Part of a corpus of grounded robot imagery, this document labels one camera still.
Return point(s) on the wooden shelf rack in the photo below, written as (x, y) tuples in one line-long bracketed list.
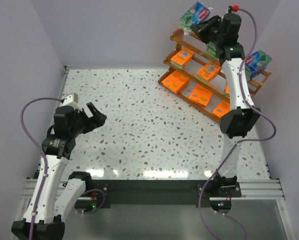
[(200, 58)]

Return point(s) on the blue sponge pack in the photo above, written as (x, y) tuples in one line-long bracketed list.
[(211, 50), (197, 13)]

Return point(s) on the black table base frame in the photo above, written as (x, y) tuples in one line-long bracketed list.
[(159, 192)]

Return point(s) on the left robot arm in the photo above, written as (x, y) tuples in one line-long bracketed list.
[(47, 211)]

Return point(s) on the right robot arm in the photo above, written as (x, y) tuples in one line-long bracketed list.
[(241, 118)]

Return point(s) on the orange sponge box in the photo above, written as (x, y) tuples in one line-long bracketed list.
[(208, 72), (222, 109), (182, 58), (226, 91)]

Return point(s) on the green sponge pack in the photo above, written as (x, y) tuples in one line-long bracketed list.
[(256, 63)]

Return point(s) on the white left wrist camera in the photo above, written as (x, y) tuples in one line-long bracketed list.
[(71, 100)]

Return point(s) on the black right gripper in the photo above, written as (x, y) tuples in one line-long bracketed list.
[(206, 28)]

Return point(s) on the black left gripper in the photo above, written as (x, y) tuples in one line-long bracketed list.
[(88, 120)]

